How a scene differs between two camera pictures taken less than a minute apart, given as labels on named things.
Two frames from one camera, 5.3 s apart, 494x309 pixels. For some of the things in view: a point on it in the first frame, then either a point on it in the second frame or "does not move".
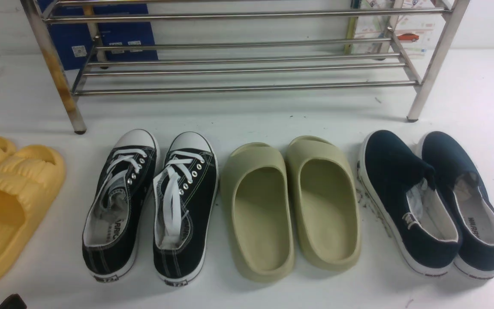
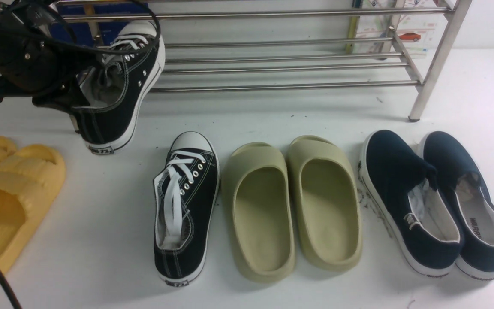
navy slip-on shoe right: x=483 y=234 does not move
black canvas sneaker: x=185 y=195 does not move
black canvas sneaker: x=110 y=223 → x=114 y=89
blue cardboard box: x=94 y=32 does not move
